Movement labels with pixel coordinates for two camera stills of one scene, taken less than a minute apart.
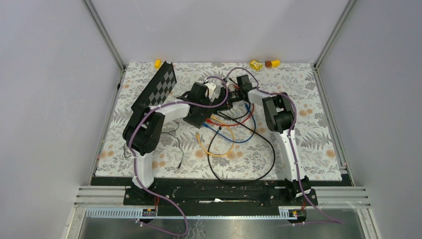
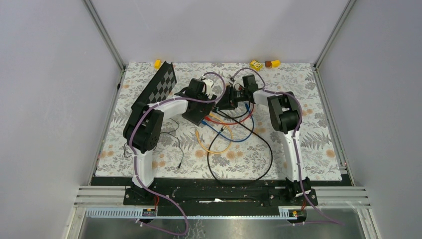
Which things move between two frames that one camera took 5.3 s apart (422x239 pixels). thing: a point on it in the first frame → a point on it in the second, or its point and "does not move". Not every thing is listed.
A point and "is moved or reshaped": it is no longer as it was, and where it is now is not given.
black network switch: (197, 115) does not move
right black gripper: (229, 99) does not move
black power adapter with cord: (149, 133) is moved or reshaped
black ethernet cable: (248, 127) does not move
